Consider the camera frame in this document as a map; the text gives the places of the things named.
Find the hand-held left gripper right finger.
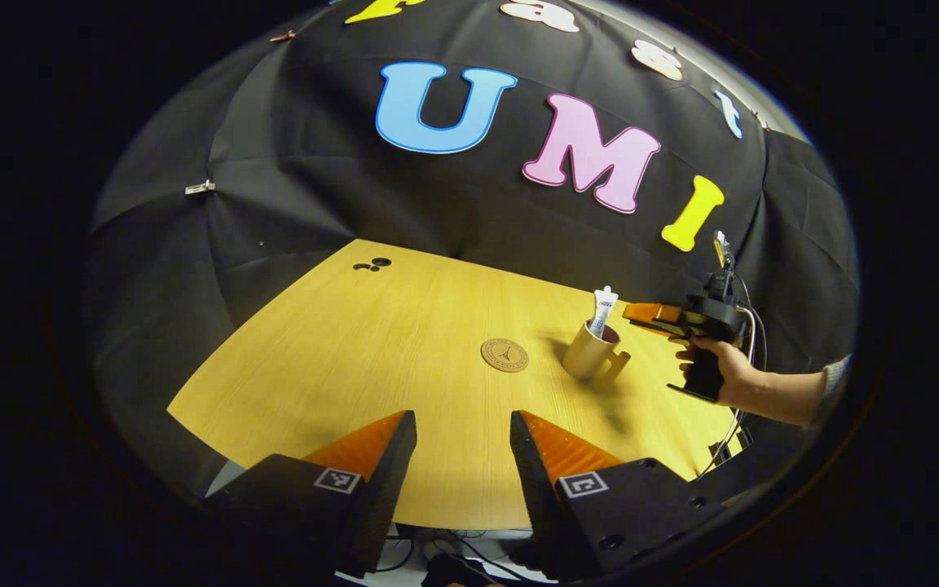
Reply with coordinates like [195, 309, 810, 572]
[510, 410, 725, 581]

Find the black cable under desk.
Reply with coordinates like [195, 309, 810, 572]
[372, 528, 556, 587]

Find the wooden desktop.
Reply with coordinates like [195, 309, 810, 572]
[168, 239, 752, 531]

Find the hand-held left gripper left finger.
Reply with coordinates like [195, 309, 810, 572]
[207, 410, 418, 578]

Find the beige cup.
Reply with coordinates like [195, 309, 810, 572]
[562, 320, 631, 386]

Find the round brown coaster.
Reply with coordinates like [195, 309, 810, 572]
[481, 338, 530, 373]

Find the white toothpaste tube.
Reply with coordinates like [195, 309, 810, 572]
[588, 285, 619, 339]

